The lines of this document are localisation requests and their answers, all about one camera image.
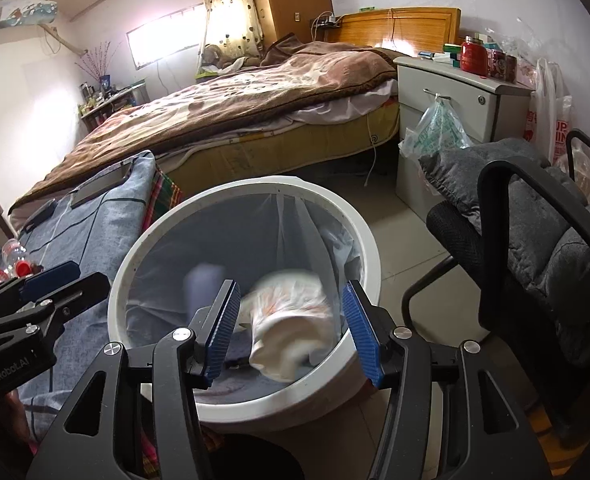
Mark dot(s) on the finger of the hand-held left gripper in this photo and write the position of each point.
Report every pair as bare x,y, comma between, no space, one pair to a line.
50,280
70,295

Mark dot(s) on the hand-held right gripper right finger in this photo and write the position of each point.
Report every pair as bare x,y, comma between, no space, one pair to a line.
365,335

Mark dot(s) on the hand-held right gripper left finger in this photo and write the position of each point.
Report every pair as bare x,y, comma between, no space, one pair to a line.
222,330

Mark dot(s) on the clear plastic bottle red cap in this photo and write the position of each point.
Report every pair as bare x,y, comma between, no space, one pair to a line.
14,255

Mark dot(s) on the white round trash bin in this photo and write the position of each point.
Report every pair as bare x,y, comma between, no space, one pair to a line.
285,410

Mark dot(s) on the blue plaid tablecloth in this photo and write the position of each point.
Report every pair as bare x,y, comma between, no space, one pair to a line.
90,240

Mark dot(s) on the dark blue glasses case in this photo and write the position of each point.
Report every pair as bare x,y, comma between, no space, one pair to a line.
42,212

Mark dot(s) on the clear bin liner bag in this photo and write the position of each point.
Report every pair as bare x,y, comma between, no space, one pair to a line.
185,240

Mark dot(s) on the black smartphone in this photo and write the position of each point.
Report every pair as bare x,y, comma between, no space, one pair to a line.
100,187

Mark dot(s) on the black office chair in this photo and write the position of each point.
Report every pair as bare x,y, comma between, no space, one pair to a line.
495,260

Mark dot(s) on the cluttered side shelf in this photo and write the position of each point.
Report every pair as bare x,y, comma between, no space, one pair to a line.
110,107

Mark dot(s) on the bed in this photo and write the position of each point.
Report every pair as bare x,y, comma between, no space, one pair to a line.
285,150

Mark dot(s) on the grey armchair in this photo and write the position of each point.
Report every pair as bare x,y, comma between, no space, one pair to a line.
540,240

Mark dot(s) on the green printed plastic bag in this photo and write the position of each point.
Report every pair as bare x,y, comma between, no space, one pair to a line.
435,130

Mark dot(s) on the dry branches in vase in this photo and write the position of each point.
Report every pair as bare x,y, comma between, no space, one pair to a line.
97,62

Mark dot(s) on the brown fleece blanket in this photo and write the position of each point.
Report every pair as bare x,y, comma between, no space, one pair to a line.
200,105

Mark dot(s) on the white nightstand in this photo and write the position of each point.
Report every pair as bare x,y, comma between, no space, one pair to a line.
485,110

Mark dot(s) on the window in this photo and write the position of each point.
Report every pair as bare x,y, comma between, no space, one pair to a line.
165,35

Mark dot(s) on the brown teddy bear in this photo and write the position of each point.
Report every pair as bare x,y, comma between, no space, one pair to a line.
215,57

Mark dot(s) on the white plastic bag red print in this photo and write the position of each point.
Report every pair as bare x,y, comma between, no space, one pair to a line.
550,115

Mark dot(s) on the dark red jar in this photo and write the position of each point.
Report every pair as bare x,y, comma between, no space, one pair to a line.
502,66

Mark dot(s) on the wooden headboard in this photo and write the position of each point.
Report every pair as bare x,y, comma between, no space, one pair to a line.
405,30

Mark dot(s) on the patterned curtain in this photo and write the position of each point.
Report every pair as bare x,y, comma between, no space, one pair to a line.
230,15

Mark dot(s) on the power strip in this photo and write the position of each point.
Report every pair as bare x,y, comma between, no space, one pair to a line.
327,21

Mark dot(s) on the wooden wardrobe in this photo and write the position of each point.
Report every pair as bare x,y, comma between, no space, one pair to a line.
290,0

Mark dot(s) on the wall air conditioner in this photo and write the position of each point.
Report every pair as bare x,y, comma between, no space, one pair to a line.
22,10

